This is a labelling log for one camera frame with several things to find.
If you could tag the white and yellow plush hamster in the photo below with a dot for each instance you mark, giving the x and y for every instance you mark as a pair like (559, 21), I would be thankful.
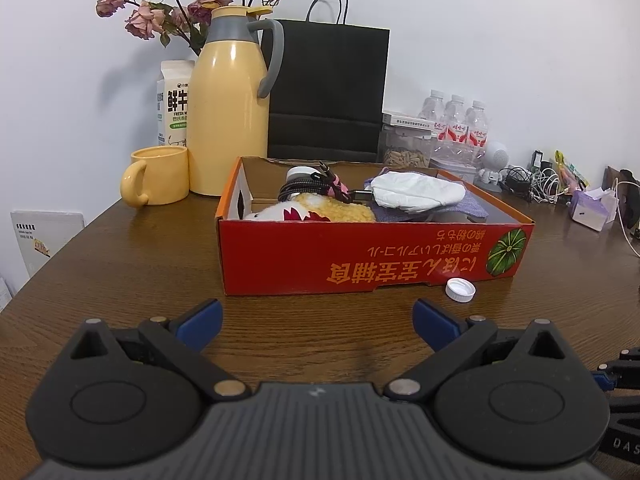
(340, 210)

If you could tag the flat white box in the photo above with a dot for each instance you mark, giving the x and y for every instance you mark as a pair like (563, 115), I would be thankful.
(405, 121)

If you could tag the white ridged bottle cap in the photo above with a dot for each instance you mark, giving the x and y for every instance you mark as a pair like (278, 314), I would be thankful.
(460, 291)

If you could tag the yellow thermos jug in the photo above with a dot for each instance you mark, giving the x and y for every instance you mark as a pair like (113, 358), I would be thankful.
(225, 125)

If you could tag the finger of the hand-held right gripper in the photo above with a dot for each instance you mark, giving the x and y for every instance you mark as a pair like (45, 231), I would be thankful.
(602, 380)

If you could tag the black paper bag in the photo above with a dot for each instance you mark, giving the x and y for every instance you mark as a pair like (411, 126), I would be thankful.
(325, 85)

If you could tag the yellow mug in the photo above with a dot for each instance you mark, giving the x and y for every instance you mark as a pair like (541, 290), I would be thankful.
(162, 177)

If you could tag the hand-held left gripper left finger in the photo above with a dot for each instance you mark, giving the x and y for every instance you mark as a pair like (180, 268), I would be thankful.
(202, 322)

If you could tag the white board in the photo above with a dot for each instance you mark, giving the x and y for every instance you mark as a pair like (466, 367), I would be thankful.
(45, 245)

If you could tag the white cloth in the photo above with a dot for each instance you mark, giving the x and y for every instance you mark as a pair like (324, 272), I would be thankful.
(415, 192)

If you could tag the clear jar of seeds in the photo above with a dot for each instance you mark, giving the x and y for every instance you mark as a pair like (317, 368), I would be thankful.
(405, 155)

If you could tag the blue and white box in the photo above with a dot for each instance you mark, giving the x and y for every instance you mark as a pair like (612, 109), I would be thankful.
(4, 295)

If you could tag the purple tissue box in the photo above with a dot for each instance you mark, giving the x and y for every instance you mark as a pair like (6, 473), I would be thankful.
(590, 212)

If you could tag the colourful snack packet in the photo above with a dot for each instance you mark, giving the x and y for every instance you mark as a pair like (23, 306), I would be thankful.
(570, 170)

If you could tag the red cardboard box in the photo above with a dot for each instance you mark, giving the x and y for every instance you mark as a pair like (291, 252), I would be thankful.
(350, 255)

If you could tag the white milk carton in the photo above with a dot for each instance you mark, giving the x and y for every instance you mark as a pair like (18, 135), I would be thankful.
(172, 105)

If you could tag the dark brown stand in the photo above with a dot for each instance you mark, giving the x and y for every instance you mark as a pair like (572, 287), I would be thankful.
(625, 180)

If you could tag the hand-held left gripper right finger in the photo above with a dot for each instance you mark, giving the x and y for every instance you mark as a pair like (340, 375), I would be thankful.
(435, 325)

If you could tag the white tin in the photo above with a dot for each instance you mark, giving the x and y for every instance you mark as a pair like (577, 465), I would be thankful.
(460, 170)

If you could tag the small white robot figurine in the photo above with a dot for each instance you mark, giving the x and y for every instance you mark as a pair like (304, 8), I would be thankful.
(497, 155)

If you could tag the clear water bottle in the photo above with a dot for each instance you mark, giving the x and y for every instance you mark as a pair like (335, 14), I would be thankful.
(477, 117)
(455, 112)
(432, 110)

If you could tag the round white disc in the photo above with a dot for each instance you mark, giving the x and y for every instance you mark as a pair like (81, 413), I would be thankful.
(300, 172)

